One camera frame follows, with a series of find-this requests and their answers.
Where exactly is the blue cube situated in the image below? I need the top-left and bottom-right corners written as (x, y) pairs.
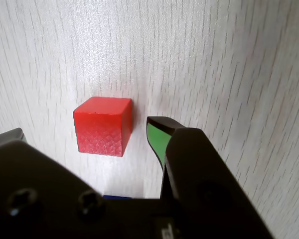
top-left (102, 195), bottom-right (133, 200)

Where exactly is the red cube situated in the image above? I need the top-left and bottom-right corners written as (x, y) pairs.
top-left (73, 96), bottom-right (134, 158)

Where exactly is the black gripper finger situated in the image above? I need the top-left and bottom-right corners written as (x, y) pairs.
top-left (146, 116), bottom-right (276, 239)
top-left (0, 127), bottom-right (108, 239)

